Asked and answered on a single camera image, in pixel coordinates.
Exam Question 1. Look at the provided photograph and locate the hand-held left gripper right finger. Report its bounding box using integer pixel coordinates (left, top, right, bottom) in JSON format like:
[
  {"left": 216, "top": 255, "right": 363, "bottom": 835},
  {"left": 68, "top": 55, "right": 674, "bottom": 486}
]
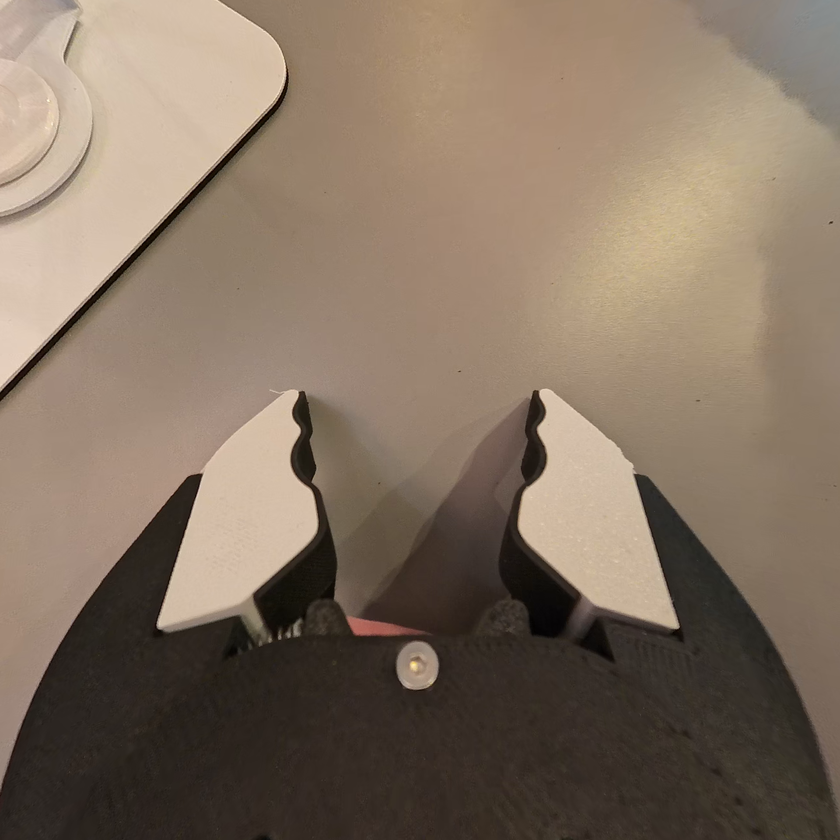
[{"left": 497, "top": 388, "right": 682, "bottom": 641}]

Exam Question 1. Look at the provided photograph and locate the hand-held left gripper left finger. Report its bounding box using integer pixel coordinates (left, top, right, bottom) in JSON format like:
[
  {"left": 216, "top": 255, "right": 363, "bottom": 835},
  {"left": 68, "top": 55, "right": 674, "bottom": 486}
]
[{"left": 156, "top": 390, "right": 339, "bottom": 648}]

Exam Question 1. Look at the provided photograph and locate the person's left hand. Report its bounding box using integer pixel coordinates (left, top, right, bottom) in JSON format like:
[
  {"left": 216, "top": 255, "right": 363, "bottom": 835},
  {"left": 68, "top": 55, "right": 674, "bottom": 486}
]
[{"left": 346, "top": 615, "right": 432, "bottom": 639}]

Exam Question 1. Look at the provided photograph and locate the white document stand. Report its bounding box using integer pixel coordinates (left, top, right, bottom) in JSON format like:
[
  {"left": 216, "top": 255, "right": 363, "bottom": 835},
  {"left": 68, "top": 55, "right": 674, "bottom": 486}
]
[{"left": 0, "top": 0, "right": 290, "bottom": 400}]

